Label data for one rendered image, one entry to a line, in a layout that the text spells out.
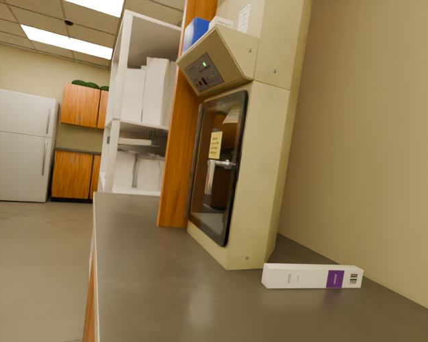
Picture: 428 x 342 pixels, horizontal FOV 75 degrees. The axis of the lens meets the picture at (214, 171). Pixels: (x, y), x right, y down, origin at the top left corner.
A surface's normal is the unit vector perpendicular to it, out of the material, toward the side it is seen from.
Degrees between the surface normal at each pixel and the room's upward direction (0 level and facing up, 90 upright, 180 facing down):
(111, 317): 0
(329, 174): 90
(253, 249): 90
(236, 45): 90
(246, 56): 90
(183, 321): 0
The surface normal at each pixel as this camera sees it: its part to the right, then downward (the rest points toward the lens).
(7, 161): 0.40, 0.11
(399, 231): -0.91, -0.11
